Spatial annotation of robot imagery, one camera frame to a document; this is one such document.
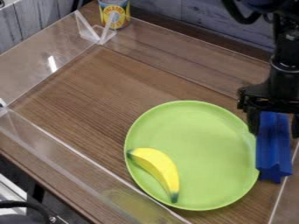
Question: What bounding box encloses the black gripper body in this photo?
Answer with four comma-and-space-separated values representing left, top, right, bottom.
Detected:
238, 83, 299, 114

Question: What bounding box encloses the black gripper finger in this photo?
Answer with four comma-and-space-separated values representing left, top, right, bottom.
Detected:
247, 108, 261, 136
291, 114, 299, 138

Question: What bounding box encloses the blue star-shaped block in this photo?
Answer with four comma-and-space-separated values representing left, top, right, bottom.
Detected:
257, 112, 293, 183

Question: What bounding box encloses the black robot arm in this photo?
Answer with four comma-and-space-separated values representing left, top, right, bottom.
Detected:
221, 0, 299, 138

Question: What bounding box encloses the green plate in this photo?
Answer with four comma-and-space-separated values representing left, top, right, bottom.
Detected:
125, 101, 259, 211

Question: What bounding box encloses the yellow toy banana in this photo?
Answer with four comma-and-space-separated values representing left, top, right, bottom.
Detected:
126, 148, 181, 203

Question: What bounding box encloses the clear acrylic enclosure wall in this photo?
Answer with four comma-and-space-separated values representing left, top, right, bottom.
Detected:
0, 4, 299, 224

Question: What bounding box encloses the black cable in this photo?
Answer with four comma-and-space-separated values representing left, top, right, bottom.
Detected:
0, 199, 52, 224

